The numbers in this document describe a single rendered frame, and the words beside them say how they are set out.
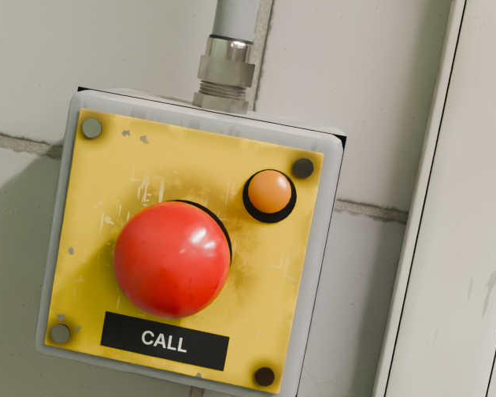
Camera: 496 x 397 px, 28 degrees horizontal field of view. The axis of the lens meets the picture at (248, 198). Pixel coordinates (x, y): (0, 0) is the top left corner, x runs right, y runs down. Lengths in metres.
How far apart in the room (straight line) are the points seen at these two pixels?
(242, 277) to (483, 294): 0.11
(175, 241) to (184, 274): 0.01
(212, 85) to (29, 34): 0.10
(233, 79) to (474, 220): 0.11
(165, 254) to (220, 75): 0.08
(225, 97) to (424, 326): 0.12
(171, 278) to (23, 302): 0.14
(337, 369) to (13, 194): 0.16
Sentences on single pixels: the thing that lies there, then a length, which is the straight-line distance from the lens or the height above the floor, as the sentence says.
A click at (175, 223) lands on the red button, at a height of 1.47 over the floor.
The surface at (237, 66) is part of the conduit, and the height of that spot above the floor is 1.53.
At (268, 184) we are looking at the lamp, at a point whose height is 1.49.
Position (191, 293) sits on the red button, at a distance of 0.33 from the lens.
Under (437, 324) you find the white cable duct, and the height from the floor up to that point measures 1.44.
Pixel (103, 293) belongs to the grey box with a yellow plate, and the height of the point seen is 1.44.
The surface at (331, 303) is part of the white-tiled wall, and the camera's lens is 0.42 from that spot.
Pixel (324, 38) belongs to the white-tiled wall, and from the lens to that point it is 0.41.
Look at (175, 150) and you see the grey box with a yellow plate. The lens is 0.35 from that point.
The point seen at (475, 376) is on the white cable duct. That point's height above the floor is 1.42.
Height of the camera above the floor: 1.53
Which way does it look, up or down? 8 degrees down
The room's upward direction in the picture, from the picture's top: 10 degrees clockwise
